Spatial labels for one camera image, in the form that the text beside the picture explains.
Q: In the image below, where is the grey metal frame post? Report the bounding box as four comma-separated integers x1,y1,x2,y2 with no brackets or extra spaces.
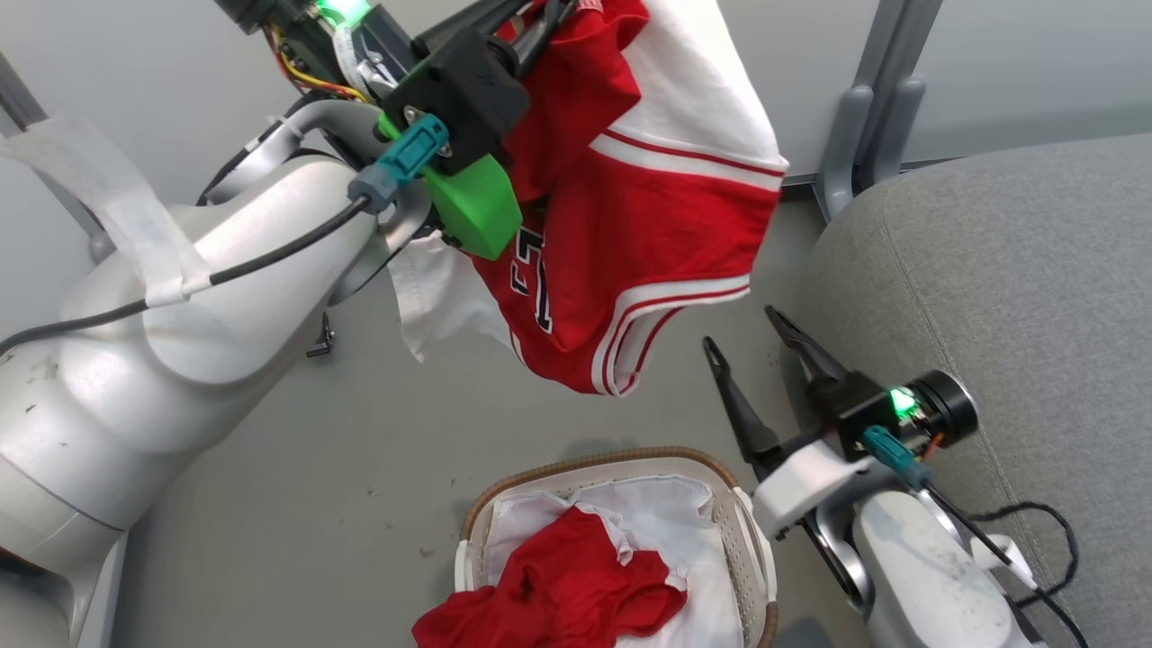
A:
813,0,946,221
0,52,118,264

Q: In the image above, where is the white cable clip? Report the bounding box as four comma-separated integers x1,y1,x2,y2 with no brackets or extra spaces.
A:
970,535,1036,590

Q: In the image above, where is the white wicker-rimmed laundry basket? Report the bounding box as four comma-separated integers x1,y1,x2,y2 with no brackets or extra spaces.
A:
454,447,779,648

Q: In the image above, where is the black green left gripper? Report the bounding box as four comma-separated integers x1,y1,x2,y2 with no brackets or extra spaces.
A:
216,0,579,262

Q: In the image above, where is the grey wall base rail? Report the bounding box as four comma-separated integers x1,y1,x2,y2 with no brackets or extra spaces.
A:
781,155,968,188

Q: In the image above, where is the red garment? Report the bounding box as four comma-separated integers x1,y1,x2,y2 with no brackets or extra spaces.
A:
412,506,689,648

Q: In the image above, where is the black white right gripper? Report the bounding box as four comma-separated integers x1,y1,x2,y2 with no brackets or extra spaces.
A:
702,306,982,543

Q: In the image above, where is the white cloth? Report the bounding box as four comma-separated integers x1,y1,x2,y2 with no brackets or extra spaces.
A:
486,475,748,648

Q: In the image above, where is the grey fabric sofa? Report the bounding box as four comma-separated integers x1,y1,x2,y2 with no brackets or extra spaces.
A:
796,133,1152,648

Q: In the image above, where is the white tape strip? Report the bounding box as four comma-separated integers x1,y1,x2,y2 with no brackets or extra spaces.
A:
0,117,212,307

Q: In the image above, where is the red yellow wire bundle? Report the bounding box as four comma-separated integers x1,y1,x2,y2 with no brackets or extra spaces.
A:
264,25,372,102

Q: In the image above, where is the red and white jersey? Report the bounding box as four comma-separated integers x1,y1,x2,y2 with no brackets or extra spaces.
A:
389,0,791,399

